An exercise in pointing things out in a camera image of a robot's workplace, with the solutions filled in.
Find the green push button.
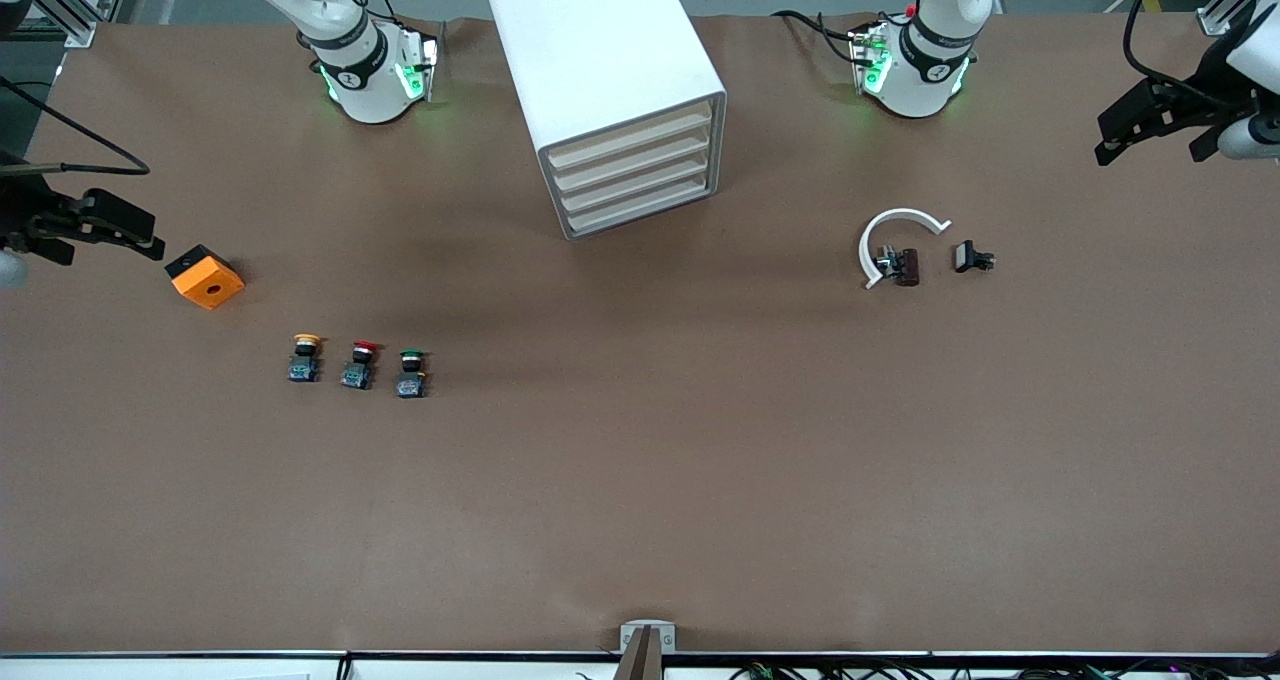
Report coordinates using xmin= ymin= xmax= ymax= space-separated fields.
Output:
xmin=396 ymin=349 xmax=431 ymax=400

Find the yellow push button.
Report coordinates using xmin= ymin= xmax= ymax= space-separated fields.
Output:
xmin=288 ymin=333 xmax=324 ymax=383

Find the red push button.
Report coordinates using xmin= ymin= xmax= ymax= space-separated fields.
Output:
xmin=340 ymin=340 xmax=383 ymax=391

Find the orange cube with hole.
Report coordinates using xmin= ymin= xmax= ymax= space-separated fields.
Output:
xmin=165 ymin=245 xmax=246 ymax=311

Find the brown terminal block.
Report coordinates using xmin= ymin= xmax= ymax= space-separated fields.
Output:
xmin=875 ymin=246 xmax=921 ymax=287

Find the brown table cover sheet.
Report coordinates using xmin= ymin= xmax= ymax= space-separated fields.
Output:
xmin=0 ymin=12 xmax=1280 ymax=658

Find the brown upright bar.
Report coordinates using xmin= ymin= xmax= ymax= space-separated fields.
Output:
xmin=613 ymin=627 xmax=666 ymax=680

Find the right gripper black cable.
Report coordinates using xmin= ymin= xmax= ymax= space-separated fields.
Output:
xmin=0 ymin=75 xmax=151 ymax=176

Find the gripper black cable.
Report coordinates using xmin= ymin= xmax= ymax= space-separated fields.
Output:
xmin=1123 ymin=0 xmax=1216 ymax=91
xmin=0 ymin=75 xmax=151 ymax=176

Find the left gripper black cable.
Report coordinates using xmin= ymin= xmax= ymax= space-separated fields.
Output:
xmin=1123 ymin=0 xmax=1216 ymax=91

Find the white curved plastic ring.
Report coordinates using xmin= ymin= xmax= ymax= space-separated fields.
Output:
xmin=858 ymin=208 xmax=951 ymax=291

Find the left arm base cable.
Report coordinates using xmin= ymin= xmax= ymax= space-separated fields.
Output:
xmin=775 ymin=8 xmax=873 ymax=66

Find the grey metal bracket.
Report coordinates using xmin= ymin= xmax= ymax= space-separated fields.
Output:
xmin=619 ymin=620 xmax=677 ymax=654

